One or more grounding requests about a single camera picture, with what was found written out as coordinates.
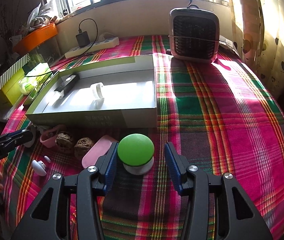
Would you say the black bike light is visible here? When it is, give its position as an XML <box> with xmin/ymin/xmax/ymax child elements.
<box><xmin>54</xmin><ymin>74</ymin><xmax>80</xmax><ymax>99</ymax></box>

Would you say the green mushroom knob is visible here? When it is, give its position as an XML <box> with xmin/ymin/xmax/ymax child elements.
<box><xmin>117</xmin><ymin>133</ymin><xmax>154</xmax><ymax>176</ymax></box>

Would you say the yellow green box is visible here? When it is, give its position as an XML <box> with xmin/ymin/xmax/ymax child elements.
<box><xmin>0</xmin><ymin>68</ymin><xmax>24</xmax><ymax>110</ymax></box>

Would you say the white mushroom knob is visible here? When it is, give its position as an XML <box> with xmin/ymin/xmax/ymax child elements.
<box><xmin>32</xmin><ymin>155</ymin><xmax>51</xmax><ymax>177</ymax></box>

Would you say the striped white box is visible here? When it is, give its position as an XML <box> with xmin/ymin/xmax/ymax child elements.
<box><xmin>0</xmin><ymin>54</ymin><xmax>31</xmax><ymax>89</ymax></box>

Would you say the brown walnut upper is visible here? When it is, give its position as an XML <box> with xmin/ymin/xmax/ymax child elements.
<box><xmin>55</xmin><ymin>131</ymin><xmax>75</xmax><ymax>154</ymax></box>

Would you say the brown walnut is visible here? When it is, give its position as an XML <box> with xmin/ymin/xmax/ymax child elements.
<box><xmin>55</xmin><ymin>131</ymin><xmax>75</xmax><ymax>154</ymax></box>
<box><xmin>74</xmin><ymin>137</ymin><xmax>95</xmax><ymax>160</ymax></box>

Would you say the brown walnut lower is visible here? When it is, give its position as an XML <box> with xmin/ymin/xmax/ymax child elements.
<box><xmin>74</xmin><ymin>137</ymin><xmax>95</xmax><ymax>160</ymax></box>

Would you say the orange tray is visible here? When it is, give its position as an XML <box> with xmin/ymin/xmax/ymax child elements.
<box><xmin>12</xmin><ymin>23</ymin><xmax>58</xmax><ymax>56</ymax></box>

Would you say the plaid bed cloth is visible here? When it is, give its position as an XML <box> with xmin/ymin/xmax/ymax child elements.
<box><xmin>0</xmin><ymin>35</ymin><xmax>284</xmax><ymax>240</ymax></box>

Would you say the grey cardboard box tray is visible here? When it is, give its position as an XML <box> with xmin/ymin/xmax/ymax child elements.
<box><xmin>26</xmin><ymin>55</ymin><xmax>157</xmax><ymax>128</ymax></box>

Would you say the black charger plug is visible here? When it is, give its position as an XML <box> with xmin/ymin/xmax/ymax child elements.
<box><xmin>76</xmin><ymin>31</ymin><xmax>90</xmax><ymax>48</ymax></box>

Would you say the white power strip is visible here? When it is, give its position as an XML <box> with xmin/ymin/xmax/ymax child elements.
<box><xmin>64</xmin><ymin>37</ymin><xmax>119</xmax><ymax>59</ymax></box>

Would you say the pink black mini heater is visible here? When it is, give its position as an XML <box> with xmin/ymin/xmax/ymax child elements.
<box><xmin>169</xmin><ymin>4</ymin><xmax>220</xmax><ymax>63</ymax></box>

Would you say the heart pattern curtain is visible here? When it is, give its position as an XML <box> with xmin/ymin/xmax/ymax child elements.
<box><xmin>229</xmin><ymin>0</ymin><xmax>284</xmax><ymax>98</ymax></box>

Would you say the black charger cable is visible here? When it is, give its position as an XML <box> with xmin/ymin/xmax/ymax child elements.
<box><xmin>23</xmin><ymin>17</ymin><xmax>99</xmax><ymax>78</ymax></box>

